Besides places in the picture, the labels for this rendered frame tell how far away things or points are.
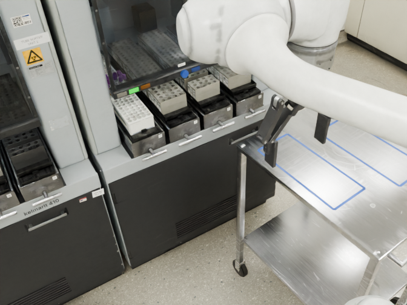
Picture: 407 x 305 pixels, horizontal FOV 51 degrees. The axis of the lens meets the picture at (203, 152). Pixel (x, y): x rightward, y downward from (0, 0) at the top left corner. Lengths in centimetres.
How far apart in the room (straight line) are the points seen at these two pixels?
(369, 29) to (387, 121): 323
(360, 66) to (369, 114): 310
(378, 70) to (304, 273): 217
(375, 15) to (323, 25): 299
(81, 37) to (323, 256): 127
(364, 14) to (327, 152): 238
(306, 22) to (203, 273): 162
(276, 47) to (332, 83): 9
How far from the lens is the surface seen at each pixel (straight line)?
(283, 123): 84
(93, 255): 191
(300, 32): 71
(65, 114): 153
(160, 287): 212
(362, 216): 134
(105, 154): 167
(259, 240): 191
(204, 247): 223
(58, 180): 156
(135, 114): 162
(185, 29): 63
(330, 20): 73
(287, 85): 58
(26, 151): 155
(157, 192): 179
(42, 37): 139
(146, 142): 160
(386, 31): 367
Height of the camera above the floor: 182
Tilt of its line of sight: 42 degrees down
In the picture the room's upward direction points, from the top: 3 degrees counter-clockwise
